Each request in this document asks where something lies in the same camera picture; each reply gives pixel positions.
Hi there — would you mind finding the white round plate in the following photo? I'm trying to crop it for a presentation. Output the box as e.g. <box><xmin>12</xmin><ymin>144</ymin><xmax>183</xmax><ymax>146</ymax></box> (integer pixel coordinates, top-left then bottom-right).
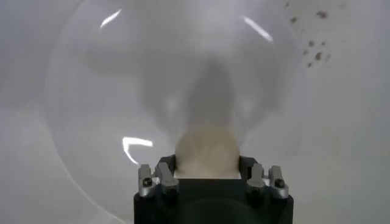
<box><xmin>44</xmin><ymin>0</ymin><xmax>304</xmax><ymax>224</ymax></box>

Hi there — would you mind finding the white steamed baozi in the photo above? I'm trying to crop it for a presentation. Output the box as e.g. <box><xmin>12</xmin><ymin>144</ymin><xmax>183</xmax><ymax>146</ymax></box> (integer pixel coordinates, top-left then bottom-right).
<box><xmin>174</xmin><ymin>124</ymin><xmax>241</xmax><ymax>180</ymax></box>

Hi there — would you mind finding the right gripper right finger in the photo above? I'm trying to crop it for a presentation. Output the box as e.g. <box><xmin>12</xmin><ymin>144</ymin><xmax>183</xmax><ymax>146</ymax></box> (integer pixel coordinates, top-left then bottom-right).
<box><xmin>239</xmin><ymin>155</ymin><xmax>289</xmax><ymax>199</ymax></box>

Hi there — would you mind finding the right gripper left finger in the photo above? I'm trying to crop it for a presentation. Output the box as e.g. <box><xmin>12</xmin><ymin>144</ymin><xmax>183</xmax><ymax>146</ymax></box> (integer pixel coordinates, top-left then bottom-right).
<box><xmin>137</xmin><ymin>154</ymin><xmax>180</xmax><ymax>198</ymax></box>

